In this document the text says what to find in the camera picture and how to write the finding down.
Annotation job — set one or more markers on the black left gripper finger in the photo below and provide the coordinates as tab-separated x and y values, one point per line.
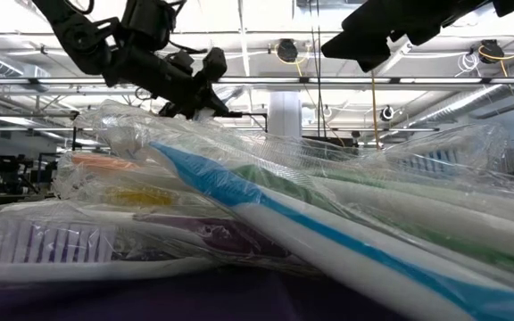
210	104

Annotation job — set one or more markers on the yellow toothbrush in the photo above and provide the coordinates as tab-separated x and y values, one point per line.
136	196

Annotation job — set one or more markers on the white building pillar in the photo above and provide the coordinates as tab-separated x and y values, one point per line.
285	116

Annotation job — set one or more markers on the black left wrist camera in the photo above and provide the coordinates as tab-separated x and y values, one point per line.
214	64

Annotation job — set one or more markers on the dark blue mat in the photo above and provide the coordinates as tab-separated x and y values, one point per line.
105	303

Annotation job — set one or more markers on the black workstation rig frame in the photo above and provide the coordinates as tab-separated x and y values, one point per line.
75	138
252	114

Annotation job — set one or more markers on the blue toothbrush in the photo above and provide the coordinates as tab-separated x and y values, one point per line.
435	161
221	183

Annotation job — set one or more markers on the black cabinet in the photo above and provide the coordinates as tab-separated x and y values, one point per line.
328	143

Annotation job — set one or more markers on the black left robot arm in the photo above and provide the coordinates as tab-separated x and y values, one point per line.
83	40

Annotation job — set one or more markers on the silver air duct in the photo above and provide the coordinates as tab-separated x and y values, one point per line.
484	96

